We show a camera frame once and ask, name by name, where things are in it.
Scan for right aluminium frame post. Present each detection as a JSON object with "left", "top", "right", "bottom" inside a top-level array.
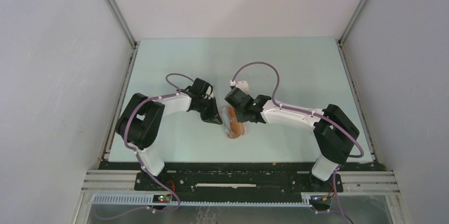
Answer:
[{"left": 338, "top": 0, "right": 369, "bottom": 46}]

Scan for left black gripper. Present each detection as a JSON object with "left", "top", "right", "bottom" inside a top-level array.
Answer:
[{"left": 194, "top": 96, "right": 223, "bottom": 125}]

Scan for orange tinted sunglasses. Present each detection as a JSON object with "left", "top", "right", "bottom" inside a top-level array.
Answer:
[{"left": 227, "top": 106, "right": 245, "bottom": 139}]

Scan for left aluminium frame post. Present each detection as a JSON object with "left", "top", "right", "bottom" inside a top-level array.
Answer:
[{"left": 105, "top": 0, "right": 138, "bottom": 49}]

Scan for white cable duct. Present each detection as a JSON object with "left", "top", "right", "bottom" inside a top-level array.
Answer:
[{"left": 92, "top": 193, "right": 311, "bottom": 208}]

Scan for aluminium frame post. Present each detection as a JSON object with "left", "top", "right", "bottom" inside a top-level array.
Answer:
[
  {"left": 338, "top": 0, "right": 369, "bottom": 46},
  {"left": 105, "top": 0, "right": 138, "bottom": 49}
]

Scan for aluminium extrusion rail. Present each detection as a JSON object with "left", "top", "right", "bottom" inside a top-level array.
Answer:
[{"left": 337, "top": 171, "right": 400, "bottom": 196}]

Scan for controller board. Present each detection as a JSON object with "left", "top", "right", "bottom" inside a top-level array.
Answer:
[
  {"left": 152, "top": 194, "right": 172, "bottom": 203},
  {"left": 310, "top": 196, "right": 332, "bottom": 205}
]

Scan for left controller board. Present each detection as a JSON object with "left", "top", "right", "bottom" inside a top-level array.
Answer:
[{"left": 152, "top": 194, "right": 172, "bottom": 203}]

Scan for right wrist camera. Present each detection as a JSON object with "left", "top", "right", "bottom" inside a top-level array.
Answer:
[{"left": 229, "top": 80, "right": 250, "bottom": 94}]

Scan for pink glasses case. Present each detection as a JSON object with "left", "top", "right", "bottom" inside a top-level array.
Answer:
[{"left": 219, "top": 105, "right": 247, "bottom": 139}]

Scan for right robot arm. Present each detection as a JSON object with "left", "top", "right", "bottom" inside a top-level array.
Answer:
[{"left": 224, "top": 87, "right": 364, "bottom": 191}]

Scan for right controller board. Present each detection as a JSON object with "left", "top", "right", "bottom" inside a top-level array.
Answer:
[{"left": 310, "top": 196, "right": 332, "bottom": 205}]

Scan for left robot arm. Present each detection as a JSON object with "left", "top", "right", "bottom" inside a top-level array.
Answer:
[{"left": 115, "top": 78, "right": 223, "bottom": 191}]

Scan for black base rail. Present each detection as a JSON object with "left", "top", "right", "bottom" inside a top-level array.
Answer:
[{"left": 134, "top": 162, "right": 343, "bottom": 202}]

